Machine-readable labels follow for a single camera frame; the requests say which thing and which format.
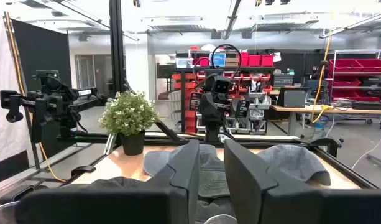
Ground black electronics case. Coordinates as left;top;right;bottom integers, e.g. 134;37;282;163
276;86;310;108

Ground blue labelled box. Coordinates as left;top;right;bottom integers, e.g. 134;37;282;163
209;52;227;68

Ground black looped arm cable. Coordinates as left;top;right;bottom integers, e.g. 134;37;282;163
193;43;242;91

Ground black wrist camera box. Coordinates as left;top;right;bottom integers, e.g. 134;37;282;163
213;75;232;94

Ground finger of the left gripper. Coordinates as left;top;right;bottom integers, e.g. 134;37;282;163
212;92;224;121
198;92;213;121

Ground grey parts bin stack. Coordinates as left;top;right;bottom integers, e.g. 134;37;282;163
226;93;272;134

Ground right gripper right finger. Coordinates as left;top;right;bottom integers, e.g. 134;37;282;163
223;138;381;224

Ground black partition panel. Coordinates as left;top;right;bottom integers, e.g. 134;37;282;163
11;18;73;94

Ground wooden workbench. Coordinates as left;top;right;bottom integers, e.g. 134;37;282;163
270;104;381;136

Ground large red storage bin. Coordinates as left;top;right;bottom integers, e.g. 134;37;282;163
328;58;364;73
331;89;381;102
332;77;362;87
355;58;381;73

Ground black aluminium rig frame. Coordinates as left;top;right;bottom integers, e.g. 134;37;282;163
0;0;379;206

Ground metal wire rack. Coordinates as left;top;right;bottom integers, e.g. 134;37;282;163
328;49;381;103

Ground dark grey baseball cap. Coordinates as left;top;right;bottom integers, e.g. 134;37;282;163
68;175;172;191

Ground clear plastic bin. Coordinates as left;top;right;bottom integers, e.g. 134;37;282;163
0;201;21;224
203;213;238;224

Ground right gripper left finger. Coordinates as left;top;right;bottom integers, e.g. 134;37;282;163
15;139;201;224

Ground white fabric screen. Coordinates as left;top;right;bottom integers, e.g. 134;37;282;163
0;14;34;166

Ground orange extension cable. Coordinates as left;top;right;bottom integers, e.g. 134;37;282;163
4;11;67;183

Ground artificial plant in black pot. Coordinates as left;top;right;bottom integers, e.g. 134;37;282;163
98;90;160;156

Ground black shelving with red bins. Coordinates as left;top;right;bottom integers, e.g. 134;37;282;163
173;45;275;135

